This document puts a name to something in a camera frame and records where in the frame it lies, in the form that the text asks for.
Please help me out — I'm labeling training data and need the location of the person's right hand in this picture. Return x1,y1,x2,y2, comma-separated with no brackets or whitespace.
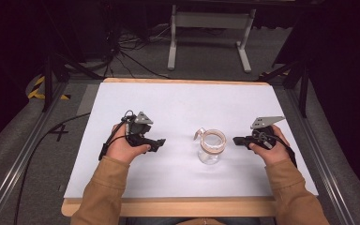
248,125,291,167

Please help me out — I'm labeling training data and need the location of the white metal stand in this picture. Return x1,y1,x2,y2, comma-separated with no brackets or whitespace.
167,4,257,74

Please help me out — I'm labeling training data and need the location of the aluminium floor rail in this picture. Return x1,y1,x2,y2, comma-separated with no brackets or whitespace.
0,82,70,225
286,88,357,225

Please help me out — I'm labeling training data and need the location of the clear glass jar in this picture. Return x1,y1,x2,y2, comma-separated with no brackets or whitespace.
193,127,228,165

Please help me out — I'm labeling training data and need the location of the yellow black floor tape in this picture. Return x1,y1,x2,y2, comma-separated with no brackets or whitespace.
27,75,71,101

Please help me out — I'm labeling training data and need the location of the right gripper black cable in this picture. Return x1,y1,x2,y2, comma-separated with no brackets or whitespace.
253,130,298,169

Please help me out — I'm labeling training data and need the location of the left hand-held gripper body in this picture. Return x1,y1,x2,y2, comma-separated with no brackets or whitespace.
123,111,155,148

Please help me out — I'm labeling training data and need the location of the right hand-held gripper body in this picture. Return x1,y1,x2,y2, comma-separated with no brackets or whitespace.
249,115,286,150

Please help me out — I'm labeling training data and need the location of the black metal stand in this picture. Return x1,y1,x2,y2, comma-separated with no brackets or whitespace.
38,0,105,113
256,46,311,118

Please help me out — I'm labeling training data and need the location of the bundle of floor cables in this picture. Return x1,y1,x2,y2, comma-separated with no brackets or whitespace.
83,22,226,80

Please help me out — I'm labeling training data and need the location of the person's left hand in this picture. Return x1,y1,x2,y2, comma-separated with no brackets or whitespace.
105,123,152,165

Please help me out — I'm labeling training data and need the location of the black floor cable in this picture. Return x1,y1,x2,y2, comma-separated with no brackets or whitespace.
12,112,92,225

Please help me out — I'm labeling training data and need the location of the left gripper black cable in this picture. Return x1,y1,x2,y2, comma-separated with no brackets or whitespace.
97,110,136,161

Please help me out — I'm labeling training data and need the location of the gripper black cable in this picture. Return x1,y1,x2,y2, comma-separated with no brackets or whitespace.
253,130,298,169
97,110,136,161

